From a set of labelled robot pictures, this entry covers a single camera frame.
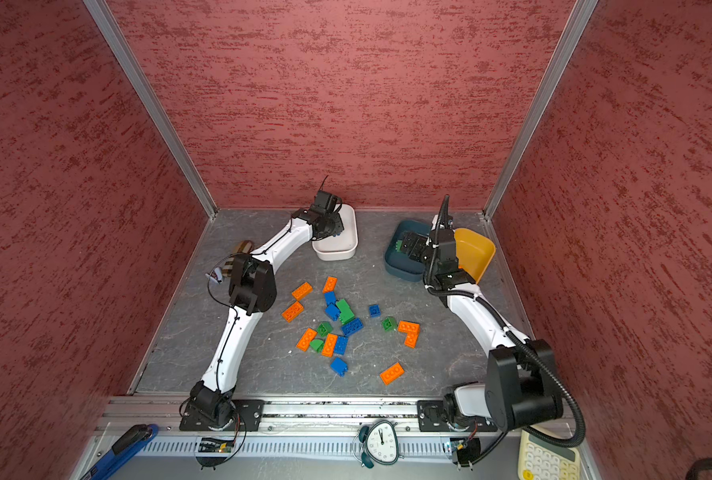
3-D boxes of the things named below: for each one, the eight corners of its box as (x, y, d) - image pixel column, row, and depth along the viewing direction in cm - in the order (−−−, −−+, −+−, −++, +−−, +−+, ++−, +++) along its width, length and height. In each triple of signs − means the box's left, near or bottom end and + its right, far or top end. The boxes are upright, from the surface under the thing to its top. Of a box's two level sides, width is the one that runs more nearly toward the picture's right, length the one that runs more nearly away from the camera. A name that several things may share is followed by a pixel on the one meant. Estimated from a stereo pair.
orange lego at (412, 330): (399, 338, 90) (399, 335, 88) (398, 323, 93) (398, 320, 91) (420, 338, 90) (421, 335, 88) (418, 323, 93) (419, 320, 91)
